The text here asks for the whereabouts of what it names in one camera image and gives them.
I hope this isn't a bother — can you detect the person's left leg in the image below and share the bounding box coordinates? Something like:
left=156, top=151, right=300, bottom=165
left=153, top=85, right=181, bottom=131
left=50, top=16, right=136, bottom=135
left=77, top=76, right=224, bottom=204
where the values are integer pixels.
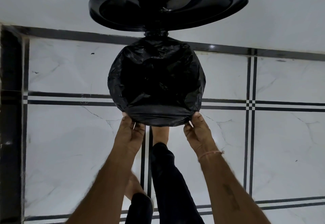
left=125, top=193, right=154, bottom=224

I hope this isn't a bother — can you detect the person's right foot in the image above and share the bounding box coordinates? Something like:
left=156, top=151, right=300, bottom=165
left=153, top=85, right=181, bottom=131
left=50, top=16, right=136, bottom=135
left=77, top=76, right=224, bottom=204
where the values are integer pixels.
left=151, top=126, right=170, bottom=147

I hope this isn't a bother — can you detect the person's right leg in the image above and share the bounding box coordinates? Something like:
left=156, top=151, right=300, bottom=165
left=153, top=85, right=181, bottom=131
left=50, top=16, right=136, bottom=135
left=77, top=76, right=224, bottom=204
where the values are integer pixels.
left=149, top=142, right=205, bottom=224

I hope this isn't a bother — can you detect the black round bin lid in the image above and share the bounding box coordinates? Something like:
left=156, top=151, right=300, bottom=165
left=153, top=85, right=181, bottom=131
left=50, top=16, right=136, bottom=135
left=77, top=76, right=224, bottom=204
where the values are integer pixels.
left=89, top=0, right=249, bottom=32

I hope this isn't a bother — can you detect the person's left hand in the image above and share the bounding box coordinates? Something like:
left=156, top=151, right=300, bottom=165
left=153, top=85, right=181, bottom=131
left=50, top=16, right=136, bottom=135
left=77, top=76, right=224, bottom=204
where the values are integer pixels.
left=114, top=112, right=147, bottom=156

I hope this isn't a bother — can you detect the person's right forearm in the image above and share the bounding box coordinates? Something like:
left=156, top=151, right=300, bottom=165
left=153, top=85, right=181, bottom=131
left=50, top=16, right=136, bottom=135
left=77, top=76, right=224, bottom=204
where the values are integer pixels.
left=199, top=152, right=273, bottom=224

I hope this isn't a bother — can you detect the person's right hand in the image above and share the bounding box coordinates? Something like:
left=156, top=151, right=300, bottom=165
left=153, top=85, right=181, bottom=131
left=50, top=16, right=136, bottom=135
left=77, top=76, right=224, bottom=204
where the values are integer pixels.
left=183, top=112, right=222, bottom=160

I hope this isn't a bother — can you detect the person's left forearm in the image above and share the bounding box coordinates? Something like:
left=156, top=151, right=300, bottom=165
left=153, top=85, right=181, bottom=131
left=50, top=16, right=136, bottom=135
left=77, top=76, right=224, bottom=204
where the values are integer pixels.
left=65, top=148, right=150, bottom=224

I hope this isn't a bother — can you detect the pink thread wrist bracelet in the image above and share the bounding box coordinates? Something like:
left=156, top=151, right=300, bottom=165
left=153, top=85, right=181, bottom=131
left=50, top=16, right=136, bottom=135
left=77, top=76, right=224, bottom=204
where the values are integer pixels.
left=198, top=150, right=225, bottom=162

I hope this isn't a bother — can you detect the black plastic garbage bag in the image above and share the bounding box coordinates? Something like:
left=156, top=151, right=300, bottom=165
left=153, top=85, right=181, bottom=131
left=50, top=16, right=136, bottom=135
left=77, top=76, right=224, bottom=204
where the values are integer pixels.
left=107, top=36, right=207, bottom=127

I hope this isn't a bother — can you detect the person's leg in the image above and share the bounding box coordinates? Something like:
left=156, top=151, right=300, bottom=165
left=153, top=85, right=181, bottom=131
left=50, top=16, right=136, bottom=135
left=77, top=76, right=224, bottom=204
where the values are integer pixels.
left=125, top=193, right=154, bottom=224
left=149, top=142, right=205, bottom=224

